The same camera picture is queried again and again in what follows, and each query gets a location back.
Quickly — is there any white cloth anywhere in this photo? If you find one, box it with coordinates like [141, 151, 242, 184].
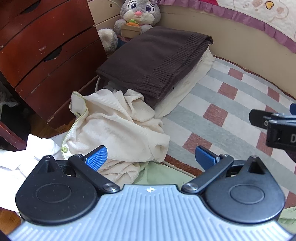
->
[0, 134, 70, 215]

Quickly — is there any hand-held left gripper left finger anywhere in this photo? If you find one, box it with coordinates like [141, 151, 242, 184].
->
[37, 146, 121, 194]

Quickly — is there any cream monster patch cardigan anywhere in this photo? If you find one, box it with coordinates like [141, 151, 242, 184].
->
[62, 89, 170, 186]

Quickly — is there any grey bunny plush toy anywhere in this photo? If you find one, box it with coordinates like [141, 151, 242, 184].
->
[97, 0, 161, 52]

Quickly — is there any white cord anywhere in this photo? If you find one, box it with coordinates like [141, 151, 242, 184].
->
[95, 75, 103, 93]

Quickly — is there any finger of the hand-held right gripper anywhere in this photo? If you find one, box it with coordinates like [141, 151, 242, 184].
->
[249, 109, 274, 128]

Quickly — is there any cream folded garment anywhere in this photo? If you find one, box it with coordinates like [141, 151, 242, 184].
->
[153, 50, 215, 117]

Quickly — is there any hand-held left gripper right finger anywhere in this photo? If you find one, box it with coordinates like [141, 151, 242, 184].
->
[181, 146, 267, 194]

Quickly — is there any checked printed mat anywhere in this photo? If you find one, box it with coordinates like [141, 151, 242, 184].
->
[159, 54, 296, 202]

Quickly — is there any light green garment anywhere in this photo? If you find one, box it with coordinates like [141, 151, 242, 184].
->
[125, 161, 296, 231]

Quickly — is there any quilt with purple ruffle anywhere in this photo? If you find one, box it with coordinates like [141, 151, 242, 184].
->
[157, 0, 296, 55]

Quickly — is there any beige drawer cabinet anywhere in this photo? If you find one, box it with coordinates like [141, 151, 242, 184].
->
[87, 0, 126, 30]

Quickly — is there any red-brown wooden dresser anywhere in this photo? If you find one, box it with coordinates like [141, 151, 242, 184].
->
[0, 0, 109, 130]

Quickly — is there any beige bed frame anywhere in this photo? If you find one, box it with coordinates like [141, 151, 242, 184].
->
[159, 5, 296, 100]

